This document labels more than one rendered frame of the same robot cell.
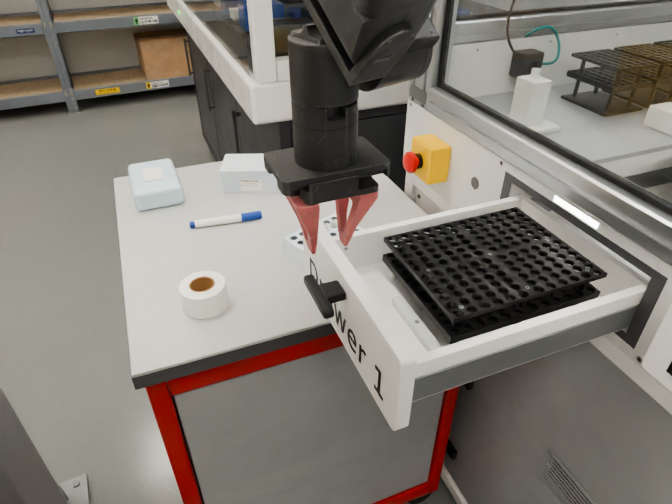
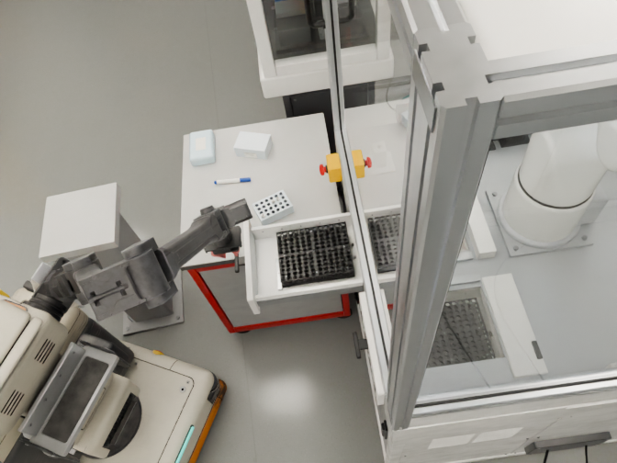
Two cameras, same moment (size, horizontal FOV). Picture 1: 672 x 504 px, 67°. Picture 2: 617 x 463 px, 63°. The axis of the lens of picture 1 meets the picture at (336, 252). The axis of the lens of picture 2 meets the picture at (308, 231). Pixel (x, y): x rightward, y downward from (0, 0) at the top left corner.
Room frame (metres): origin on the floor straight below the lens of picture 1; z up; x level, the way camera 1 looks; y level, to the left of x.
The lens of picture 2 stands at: (-0.17, -0.53, 2.22)
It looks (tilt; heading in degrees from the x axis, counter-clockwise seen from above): 57 degrees down; 25
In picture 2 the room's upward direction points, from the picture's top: 12 degrees counter-clockwise
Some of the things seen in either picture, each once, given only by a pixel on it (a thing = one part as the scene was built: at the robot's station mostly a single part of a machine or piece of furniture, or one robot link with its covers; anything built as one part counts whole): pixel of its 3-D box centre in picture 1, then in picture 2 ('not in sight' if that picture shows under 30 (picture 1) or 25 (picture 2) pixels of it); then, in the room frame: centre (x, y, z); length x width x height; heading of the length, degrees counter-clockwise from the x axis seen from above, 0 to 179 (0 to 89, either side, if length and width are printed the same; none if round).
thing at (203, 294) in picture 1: (204, 294); not in sight; (0.60, 0.20, 0.78); 0.07 x 0.07 x 0.04
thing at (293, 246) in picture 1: (325, 242); (273, 208); (0.74, 0.02, 0.78); 0.12 x 0.08 x 0.04; 133
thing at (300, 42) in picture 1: (330, 66); not in sight; (0.43, 0.00, 1.17); 0.07 x 0.06 x 0.07; 128
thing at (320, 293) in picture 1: (327, 293); (241, 261); (0.45, 0.01, 0.91); 0.07 x 0.04 x 0.01; 22
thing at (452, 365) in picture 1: (490, 275); (318, 256); (0.54, -0.21, 0.86); 0.40 x 0.26 x 0.06; 112
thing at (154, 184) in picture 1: (155, 183); (202, 147); (0.96, 0.38, 0.78); 0.15 x 0.10 x 0.04; 23
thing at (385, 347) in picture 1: (348, 308); (251, 265); (0.46, -0.02, 0.87); 0.29 x 0.02 x 0.11; 22
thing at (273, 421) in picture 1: (286, 354); (274, 235); (0.85, 0.12, 0.38); 0.62 x 0.58 x 0.76; 22
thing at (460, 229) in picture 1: (485, 273); (315, 255); (0.54, -0.20, 0.87); 0.22 x 0.18 x 0.06; 112
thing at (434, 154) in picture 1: (428, 159); (332, 167); (0.88, -0.17, 0.88); 0.07 x 0.05 x 0.07; 22
